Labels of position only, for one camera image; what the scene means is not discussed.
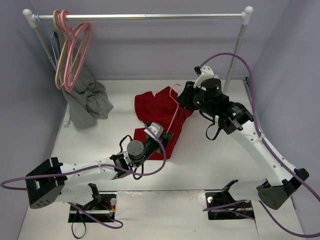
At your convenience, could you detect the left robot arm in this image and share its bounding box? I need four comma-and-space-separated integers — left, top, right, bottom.
25, 132, 173, 210

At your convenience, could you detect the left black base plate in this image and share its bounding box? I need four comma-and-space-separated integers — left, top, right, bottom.
67, 191, 117, 223

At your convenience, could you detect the blue wire hanger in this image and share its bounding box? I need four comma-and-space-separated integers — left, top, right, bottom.
36, 14, 62, 70

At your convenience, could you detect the tan plastic hanger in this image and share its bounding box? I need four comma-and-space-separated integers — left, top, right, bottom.
53, 9, 91, 93

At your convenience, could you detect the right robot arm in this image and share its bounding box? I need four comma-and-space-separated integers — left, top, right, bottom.
177, 78, 310, 210

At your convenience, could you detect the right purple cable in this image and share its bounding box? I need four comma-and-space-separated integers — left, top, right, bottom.
193, 52, 320, 238

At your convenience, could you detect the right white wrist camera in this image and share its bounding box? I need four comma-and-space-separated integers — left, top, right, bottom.
193, 65, 218, 88

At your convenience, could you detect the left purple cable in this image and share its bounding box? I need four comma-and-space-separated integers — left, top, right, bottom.
0, 124, 167, 230

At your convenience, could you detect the red t shirt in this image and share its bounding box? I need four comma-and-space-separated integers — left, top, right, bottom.
134, 86, 193, 159

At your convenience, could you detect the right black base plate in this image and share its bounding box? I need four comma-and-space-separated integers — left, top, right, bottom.
205, 191, 255, 221

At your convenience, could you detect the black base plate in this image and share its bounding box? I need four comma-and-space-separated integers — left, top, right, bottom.
205, 191, 255, 221
67, 191, 117, 223

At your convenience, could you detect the pink plastic hanger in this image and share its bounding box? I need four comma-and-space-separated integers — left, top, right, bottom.
58, 9, 94, 92
61, 22, 92, 87

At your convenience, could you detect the thin pink wire hanger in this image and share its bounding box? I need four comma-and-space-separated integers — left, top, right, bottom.
165, 83, 181, 133

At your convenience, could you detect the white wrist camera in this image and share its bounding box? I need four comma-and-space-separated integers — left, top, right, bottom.
193, 65, 218, 88
143, 122, 164, 138

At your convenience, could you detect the purple cable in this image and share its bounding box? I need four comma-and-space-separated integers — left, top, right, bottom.
0, 124, 167, 230
193, 52, 320, 238

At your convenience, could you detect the white metal clothes rack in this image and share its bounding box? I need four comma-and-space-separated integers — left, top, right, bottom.
22, 6, 254, 128

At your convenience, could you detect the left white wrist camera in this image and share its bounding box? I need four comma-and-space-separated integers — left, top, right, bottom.
143, 122, 164, 138

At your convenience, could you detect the grey t shirt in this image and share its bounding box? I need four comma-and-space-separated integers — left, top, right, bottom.
62, 66, 114, 130

